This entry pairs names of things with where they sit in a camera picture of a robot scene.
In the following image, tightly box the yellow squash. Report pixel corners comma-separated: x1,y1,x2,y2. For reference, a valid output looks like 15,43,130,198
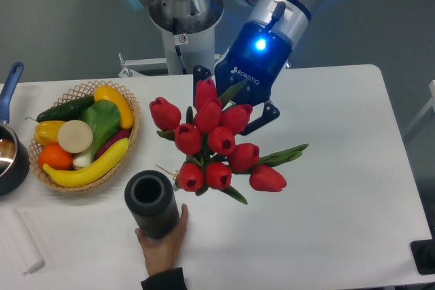
94,85,134,129

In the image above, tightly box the dark grey ribbed vase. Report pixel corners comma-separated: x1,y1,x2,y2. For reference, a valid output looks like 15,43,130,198
124,170,179,240

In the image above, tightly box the black device at edge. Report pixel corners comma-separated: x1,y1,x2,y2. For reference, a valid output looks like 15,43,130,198
411,239,434,275

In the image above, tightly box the white chair frame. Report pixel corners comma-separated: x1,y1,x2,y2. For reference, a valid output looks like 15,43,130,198
403,80,434,142

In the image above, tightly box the green cucumber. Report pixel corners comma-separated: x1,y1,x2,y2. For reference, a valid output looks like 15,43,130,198
26,96,94,123

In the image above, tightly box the blue Robotiq gripper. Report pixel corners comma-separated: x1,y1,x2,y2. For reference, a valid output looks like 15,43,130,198
192,22,292,135

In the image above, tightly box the yellow banana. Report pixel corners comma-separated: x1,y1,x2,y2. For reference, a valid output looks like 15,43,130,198
43,138,130,187

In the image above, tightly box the dark sleeved forearm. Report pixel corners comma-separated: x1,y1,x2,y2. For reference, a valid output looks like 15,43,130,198
141,268,188,290

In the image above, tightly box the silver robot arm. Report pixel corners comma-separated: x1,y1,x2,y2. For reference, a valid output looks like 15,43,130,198
124,0,322,134

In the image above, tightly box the red tulip bouquet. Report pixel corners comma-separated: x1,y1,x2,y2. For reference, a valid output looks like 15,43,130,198
149,79,307,204

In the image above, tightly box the orange fruit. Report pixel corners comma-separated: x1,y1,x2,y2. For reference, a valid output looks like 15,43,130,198
38,143,73,170

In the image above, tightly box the green bok choy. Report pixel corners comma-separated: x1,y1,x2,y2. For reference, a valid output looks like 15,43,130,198
57,100,120,169

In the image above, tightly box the person's hand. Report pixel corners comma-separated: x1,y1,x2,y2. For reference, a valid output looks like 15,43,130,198
135,204,188,276

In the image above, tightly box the yellow bell pepper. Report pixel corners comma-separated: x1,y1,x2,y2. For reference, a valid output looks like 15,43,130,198
34,120,65,147

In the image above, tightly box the white rolled cloth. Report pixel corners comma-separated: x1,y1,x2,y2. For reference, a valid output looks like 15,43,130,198
1,209,45,274

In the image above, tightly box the red chili pepper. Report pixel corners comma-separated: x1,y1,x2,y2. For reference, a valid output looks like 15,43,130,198
94,129,131,160

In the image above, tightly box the blue handled saucepan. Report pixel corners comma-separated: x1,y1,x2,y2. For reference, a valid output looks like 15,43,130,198
1,62,30,196

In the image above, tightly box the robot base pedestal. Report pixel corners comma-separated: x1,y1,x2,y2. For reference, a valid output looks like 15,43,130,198
118,0,235,79

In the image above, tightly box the woven wicker basket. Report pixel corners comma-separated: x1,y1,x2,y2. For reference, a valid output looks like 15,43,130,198
28,81,140,192

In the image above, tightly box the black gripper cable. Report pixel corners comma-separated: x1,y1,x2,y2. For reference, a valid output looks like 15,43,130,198
266,1,287,34

